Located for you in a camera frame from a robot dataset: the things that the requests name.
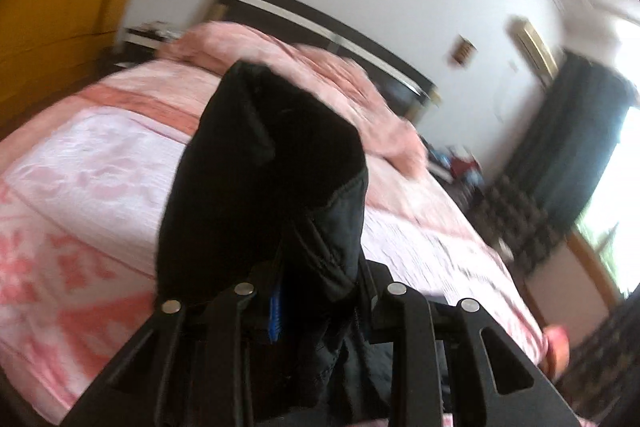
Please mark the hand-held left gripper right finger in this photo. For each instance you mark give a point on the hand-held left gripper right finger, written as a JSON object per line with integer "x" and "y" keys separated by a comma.
{"x": 375, "y": 302}

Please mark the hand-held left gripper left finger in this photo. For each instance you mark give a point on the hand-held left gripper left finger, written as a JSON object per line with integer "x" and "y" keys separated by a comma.
{"x": 274, "y": 314}

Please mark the black quilted pants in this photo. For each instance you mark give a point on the black quilted pants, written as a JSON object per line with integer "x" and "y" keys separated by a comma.
{"x": 265, "y": 167}

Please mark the white black nightstand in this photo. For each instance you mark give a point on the white black nightstand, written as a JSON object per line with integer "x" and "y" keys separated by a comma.
{"x": 436, "y": 169}

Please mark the red cloth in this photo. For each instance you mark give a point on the red cloth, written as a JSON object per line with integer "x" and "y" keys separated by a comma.
{"x": 462, "y": 167}

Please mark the blue plastic bag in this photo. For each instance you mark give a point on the blue plastic bag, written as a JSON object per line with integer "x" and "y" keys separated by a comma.
{"x": 441, "y": 154}

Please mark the pink blurry object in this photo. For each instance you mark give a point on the pink blurry object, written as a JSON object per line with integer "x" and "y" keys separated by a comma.
{"x": 556, "y": 349}

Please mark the dark patterned curtain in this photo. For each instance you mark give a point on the dark patterned curtain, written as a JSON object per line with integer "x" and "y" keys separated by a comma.
{"x": 605, "y": 352}
{"x": 575, "y": 132}

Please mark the pink fluffy comforter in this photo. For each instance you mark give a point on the pink fluffy comforter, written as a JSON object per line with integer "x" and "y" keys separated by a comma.
{"x": 325, "y": 72}

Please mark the window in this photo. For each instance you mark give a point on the window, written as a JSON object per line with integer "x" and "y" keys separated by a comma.
{"x": 615, "y": 207}

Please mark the bed with pink sheet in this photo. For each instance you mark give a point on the bed with pink sheet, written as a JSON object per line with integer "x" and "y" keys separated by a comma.
{"x": 145, "y": 79}

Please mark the dark wooden headboard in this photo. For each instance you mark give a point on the dark wooden headboard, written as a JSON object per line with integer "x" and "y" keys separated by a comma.
{"x": 300, "y": 7}

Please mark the dark nightstand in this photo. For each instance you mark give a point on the dark nightstand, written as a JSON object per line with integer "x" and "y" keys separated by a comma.
{"x": 147, "y": 37}

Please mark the yellow wooden wardrobe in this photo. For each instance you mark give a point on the yellow wooden wardrobe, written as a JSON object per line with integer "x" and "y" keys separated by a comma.
{"x": 60, "y": 7}

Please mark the wall air conditioner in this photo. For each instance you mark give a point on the wall air conditioner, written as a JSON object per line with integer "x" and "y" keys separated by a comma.
{"x": 532, "y": 44}

